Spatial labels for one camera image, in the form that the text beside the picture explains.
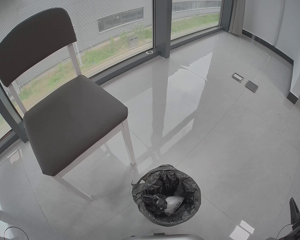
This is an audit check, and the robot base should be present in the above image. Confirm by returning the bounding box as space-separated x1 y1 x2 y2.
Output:
120 232 198 240

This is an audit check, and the black plastic bag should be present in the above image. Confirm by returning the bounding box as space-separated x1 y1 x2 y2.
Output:
131 164 202 227

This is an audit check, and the clear printed wrapper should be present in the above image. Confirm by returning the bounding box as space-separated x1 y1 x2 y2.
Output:
164 196 186 216

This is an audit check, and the white curtain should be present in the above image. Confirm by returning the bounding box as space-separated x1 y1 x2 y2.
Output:
228 0 247 36

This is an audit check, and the grey chair with white legs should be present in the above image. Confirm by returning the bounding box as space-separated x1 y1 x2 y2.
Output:
0 7 136 201

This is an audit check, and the black cable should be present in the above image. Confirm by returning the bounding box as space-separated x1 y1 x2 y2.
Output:
276 223 295 240
3 225 28 240

